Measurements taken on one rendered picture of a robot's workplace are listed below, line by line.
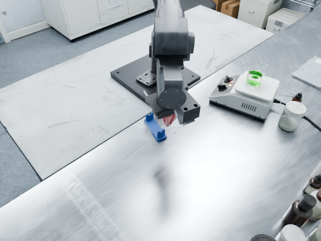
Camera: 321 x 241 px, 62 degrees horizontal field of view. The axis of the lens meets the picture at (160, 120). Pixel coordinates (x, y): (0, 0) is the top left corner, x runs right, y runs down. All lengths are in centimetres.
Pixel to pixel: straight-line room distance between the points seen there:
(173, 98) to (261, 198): 37
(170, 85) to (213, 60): 68
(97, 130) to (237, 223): 49
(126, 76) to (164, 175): 45
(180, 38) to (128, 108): 44
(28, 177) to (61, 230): 132
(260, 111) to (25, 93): 83
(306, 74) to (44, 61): 250
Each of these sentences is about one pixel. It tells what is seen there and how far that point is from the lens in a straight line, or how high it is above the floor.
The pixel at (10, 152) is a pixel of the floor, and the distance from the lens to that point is 221.
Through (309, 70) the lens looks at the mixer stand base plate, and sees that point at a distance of 123.
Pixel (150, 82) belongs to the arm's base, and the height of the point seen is 93.
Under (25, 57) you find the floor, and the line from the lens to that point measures 321.
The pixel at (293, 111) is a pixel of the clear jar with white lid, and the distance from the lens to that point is 88.
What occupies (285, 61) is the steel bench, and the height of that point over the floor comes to 90.
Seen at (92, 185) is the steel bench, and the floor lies 90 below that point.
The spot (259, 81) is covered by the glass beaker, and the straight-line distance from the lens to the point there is 90.
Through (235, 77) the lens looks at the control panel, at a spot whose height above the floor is 96.
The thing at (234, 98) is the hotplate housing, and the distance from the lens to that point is 91.
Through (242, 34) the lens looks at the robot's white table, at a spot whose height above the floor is 90.
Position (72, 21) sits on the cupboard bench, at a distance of 317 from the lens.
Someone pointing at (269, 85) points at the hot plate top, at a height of 99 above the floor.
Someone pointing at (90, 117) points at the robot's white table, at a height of 90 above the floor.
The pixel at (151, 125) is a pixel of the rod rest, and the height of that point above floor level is 91.
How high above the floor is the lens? 152
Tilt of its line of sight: 45 degrees down
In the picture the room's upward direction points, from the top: straight up
